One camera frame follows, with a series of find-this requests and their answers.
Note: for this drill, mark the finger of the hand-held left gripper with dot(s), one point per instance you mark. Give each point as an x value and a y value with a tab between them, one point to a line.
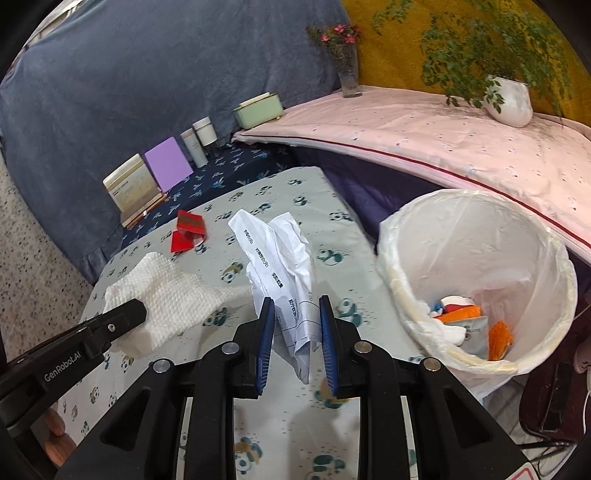
120	323

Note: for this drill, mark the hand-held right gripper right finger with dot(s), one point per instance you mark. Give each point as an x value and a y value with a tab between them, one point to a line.
328	350

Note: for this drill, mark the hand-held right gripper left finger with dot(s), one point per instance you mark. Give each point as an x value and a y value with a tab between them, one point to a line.
266	350

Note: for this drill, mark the white textured paper towel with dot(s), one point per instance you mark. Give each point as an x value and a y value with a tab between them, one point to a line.
166	295

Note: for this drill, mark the white printed paper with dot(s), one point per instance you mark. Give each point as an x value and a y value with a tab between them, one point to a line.
281	272

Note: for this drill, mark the pinkish white cloth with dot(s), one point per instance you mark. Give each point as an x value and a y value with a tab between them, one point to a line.
455	334

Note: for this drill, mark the orange plastic bag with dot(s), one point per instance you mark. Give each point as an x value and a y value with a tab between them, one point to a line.
501	341
459	315

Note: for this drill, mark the red white paper cup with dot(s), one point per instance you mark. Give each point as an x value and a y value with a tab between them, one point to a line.
459	303

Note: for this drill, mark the silver grey printed packet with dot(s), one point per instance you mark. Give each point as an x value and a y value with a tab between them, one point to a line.
475	334

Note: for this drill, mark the white lined trash bin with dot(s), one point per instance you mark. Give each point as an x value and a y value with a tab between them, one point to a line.
545	277

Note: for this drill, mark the person's left hand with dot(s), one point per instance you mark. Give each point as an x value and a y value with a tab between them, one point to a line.
60	443

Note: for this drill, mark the red packet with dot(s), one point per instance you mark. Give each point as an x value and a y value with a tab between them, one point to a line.
191	222
184	242

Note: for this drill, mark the desk calendar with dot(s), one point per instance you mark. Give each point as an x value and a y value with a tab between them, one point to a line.
134	191

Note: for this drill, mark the purple card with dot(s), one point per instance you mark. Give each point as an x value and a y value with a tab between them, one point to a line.
168	164

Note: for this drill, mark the dark purple cloth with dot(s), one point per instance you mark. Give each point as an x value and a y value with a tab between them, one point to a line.
369	184

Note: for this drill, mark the navy printed cloth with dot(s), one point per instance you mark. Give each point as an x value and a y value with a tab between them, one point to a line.
221	180

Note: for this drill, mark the white bottle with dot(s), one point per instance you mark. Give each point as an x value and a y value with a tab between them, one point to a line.
195	147

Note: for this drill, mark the white jar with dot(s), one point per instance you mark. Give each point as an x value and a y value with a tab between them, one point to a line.
205	131

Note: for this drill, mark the dark brown wooden stool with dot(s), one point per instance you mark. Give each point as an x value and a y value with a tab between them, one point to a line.
554	397

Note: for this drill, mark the green tissue box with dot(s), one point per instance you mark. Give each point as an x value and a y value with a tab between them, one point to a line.
258	113

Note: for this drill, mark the pink cloth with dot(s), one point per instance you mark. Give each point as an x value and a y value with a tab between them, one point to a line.
438	138

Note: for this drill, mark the blue-grey blanket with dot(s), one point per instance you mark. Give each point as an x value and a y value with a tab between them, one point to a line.
138	69

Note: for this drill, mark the glass vase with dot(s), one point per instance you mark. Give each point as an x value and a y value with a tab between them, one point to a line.
349	74

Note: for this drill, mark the yellow cloth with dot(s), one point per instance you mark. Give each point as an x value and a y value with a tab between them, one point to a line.
397	60

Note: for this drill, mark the white plant pot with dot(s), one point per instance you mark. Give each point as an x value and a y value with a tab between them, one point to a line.
510	101

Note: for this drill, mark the green leafy plant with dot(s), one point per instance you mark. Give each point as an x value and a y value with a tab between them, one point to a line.
471	41

